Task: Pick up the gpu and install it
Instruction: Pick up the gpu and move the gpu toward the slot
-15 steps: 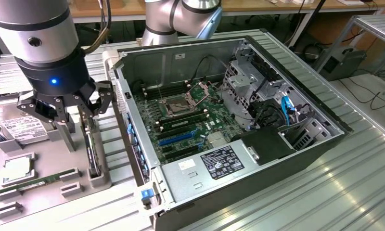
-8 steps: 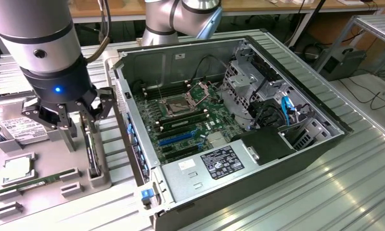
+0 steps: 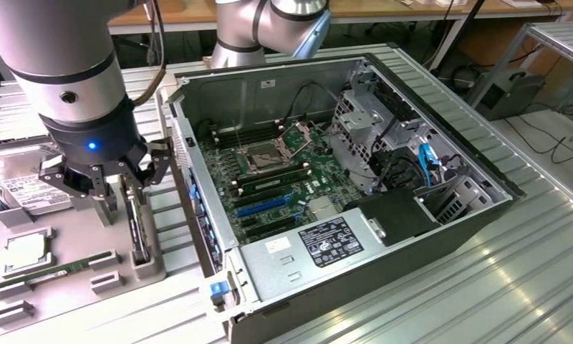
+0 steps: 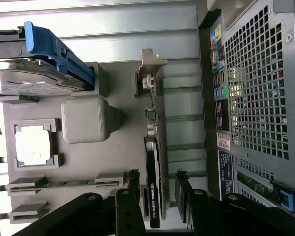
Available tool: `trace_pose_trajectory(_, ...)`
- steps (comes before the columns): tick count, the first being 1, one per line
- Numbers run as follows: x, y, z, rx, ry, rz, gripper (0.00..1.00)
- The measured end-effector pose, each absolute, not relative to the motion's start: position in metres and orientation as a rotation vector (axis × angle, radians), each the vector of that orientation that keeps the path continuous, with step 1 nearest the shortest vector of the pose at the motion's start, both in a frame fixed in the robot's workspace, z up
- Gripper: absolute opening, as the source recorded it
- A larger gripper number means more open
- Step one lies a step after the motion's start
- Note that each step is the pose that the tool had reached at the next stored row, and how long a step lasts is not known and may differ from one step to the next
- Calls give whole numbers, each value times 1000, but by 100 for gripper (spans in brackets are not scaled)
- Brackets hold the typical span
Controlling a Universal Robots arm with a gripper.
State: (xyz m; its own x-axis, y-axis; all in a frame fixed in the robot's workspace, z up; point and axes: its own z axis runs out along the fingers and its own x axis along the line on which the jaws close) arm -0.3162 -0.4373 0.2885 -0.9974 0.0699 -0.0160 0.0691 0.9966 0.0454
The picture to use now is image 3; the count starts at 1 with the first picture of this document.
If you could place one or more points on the wooden desk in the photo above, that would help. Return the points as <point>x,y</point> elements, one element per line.
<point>387,10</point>

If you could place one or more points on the blue case latch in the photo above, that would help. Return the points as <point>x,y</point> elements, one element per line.
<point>219,290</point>

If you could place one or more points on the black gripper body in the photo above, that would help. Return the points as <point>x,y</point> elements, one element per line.
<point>97,143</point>

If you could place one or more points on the metal disk bay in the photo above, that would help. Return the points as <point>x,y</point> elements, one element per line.
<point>368,118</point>

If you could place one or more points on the CPU socket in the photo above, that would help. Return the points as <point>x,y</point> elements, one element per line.
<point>263,156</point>

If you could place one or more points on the black box device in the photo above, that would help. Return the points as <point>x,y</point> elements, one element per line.
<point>511,95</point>

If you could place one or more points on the black open PC case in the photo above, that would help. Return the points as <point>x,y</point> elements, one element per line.
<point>411,258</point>

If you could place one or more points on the open metal socket cover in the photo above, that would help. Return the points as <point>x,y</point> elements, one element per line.
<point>296,138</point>

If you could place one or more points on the green RAM stick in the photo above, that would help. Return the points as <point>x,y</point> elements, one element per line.
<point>52,271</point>

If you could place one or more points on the black plastic fan shroud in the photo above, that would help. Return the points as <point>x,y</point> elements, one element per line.
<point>396,218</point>

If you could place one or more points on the silver chipset heat sink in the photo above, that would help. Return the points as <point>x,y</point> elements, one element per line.
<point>324,209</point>

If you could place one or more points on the green motherboard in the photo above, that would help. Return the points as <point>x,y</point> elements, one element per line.
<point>311,168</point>

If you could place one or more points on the blue expansion slot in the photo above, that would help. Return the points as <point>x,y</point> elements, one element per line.
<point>263,206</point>

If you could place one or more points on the silver hard disk drive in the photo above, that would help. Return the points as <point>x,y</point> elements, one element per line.
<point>24,190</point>

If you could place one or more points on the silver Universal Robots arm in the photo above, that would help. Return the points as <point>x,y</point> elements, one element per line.
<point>61,53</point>

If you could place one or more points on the installed RAM stick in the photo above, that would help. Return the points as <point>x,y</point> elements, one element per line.
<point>275,181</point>

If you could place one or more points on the silver power supply unit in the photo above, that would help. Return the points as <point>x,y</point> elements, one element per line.
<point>311,258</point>

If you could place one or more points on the silver CPU chip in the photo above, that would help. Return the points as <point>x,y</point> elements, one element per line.
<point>25,252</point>

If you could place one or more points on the grey parts rack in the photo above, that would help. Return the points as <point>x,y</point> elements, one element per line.
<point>67,304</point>

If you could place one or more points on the metal frame slat table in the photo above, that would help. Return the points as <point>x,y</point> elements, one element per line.
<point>553,46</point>

